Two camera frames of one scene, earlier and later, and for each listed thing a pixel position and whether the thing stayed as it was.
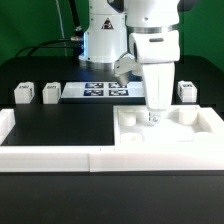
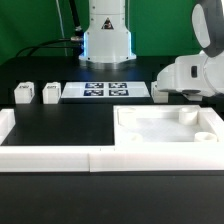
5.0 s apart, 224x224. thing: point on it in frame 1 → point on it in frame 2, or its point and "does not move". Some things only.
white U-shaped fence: x=207 y=156 does not move
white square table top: x=181 y=125 does not move
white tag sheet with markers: x=103 y=90 does not move
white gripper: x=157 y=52 → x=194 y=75
